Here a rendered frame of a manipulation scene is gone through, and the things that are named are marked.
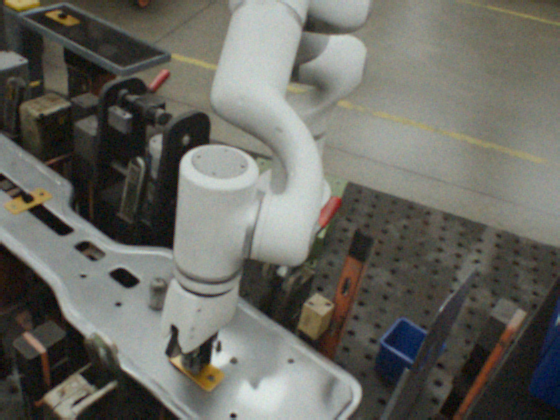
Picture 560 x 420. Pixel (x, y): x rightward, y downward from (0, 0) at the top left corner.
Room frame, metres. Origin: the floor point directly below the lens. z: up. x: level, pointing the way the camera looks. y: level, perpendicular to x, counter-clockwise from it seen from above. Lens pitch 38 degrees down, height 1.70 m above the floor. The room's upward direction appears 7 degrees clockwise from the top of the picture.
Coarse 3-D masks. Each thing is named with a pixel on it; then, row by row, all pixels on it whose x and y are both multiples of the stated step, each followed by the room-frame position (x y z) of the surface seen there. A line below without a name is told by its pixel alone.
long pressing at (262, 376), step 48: (0, 144) 1.04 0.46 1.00; (0, 192) 0.89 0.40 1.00; (48, 192) 0.90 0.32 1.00; (0, 240) 0.76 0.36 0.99; (48, 240) 0.77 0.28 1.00; (96, 240) 0.79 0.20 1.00; (96, 288) 0.68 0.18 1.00; (144, 288) 0.69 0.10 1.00; (144, 336) 0.59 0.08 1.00; (240, 336) 0.62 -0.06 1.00; (288, 336) 0.63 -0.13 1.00; (144, 384) 0.51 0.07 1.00; (192, 384) 0.52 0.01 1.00; (240, 384) 0.53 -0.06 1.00; (288, 384) 0.54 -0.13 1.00; (336, 384) 0.55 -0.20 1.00
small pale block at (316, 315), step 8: (320, 296) 0.66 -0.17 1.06; (304, 304) 0.64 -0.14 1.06; (312, 304) 0.64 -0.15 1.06; (320, 304) 0.64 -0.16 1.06; (328, 304) 0.64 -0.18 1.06; (304, 312) 0.63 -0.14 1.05; (312, 312) 0.63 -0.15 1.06; (320, 312) 0.62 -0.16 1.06; (328, 312) 0.63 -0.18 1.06; (304, 320) 0.63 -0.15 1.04; (312, 320) 0.62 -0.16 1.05; (320, 320) 0.62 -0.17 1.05; (328, 320) 0.64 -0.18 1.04; (304, 328) 0.63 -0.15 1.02; (312, 328) 0.62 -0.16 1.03; (320, 328) 0.62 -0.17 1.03; (304, 336) 0.63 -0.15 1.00; (312, 336) 0.62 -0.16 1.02; (320, 336) 0.63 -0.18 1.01; (312, 344) 0.62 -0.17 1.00
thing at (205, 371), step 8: (176, 360) 0.55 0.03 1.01; (200, 360) 0.55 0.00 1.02; (200, 368) 0.54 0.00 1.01; (208, 368) 0.55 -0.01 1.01; (216, 368) 0.55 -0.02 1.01; (192, 376) 0.53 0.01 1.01; (200, 376) 0.53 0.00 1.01; (208, 376) 0.53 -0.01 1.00; (216, 376) 0.53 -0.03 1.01; (224, 376) 0.54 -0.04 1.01; (200, 384) 0.52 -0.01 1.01; (208, 384) 0.52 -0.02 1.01; (216, 384) 0.52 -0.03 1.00
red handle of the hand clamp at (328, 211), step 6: (330, 198) 0.79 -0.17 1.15; (336, 198) 0.79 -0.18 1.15; (330, 204) 0.78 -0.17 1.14; (336, 204) 0.78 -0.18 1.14; (342, 204) 0.79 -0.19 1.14; (324, 210) 0.78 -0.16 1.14; (330, 210) 0.77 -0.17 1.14; (336, 210) 0.78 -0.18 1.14; (324, 216) 0.77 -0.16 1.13; (330, 216) 0.77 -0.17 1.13; (318, 222) 0.76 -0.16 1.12; (324, 222) 0.76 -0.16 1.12; (318, 228) 0.75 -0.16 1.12; (324, 228) 0.76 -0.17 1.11; (276, 270) 0.70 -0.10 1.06; (282, 270) 0.70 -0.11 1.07; (282, 276) 0.69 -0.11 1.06
